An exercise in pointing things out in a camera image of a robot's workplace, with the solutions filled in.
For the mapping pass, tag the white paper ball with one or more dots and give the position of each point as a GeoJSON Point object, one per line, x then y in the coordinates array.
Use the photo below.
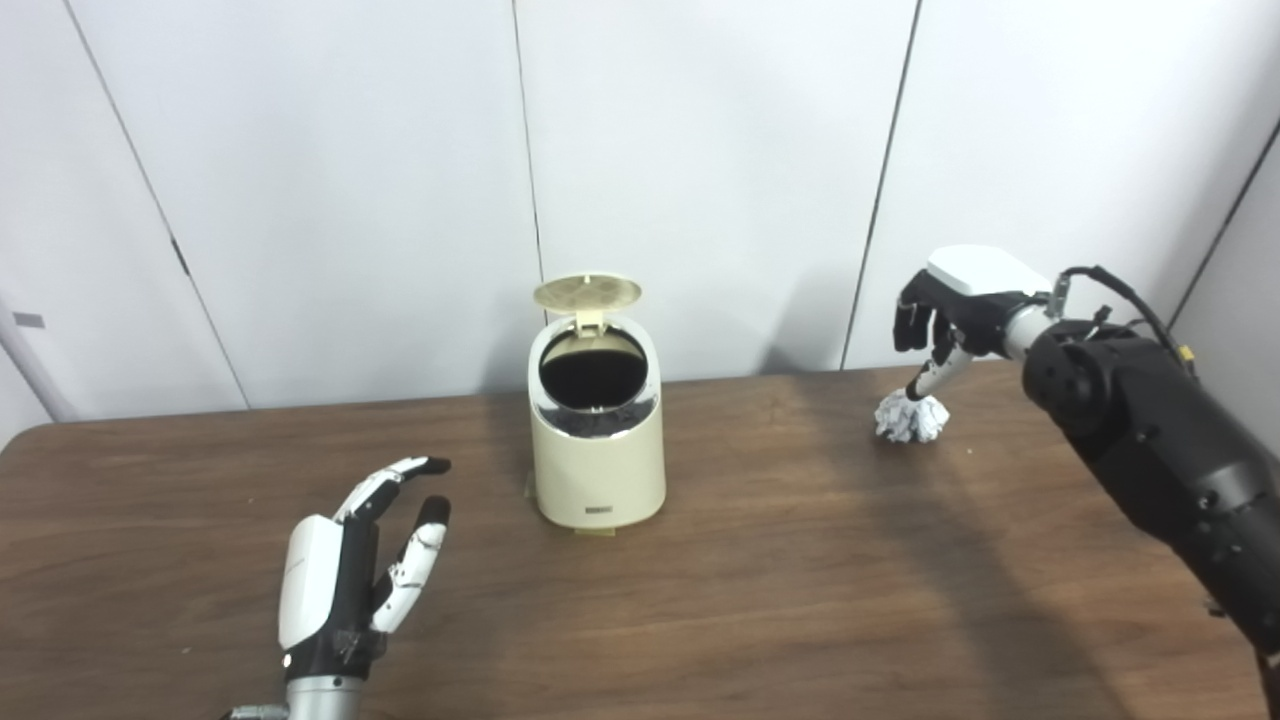
{"type": "Point", "coordinates": [912, 418]}

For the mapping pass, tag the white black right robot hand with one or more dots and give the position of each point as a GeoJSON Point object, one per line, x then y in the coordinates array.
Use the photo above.
{"type": "Point", "coordinates": [980, 275]}

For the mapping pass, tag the small grey wall tag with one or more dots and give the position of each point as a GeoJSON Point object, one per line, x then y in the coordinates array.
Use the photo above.
{"type": "Point", "coordinates": [29, 321]}

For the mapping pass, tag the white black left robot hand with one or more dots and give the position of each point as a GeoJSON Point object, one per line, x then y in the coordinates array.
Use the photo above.
{"type": "Point", "coordinates": [315, 590]}

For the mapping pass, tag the cream-colored bin body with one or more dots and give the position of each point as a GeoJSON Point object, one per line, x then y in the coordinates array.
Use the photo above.
{"type": "Point", "coordinates": [598, 470]}

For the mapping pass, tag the round cream bin lid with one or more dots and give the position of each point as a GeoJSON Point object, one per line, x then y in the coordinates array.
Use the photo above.
{"type": "Point", "coordinates": [588, 291]}

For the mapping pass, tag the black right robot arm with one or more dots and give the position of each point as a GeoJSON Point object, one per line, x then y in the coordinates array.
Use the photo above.
{"type": "Point", "coordinates": [1150, 430]}

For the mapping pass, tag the white slanted wall post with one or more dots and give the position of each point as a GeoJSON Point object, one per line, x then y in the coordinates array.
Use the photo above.
{"type": "Point", "coordinates": [35, 365]}

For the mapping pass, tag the black wall panel hinge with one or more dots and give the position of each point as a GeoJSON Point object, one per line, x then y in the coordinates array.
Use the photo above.
{"type": "Point", "coordinates": [180, 258]}

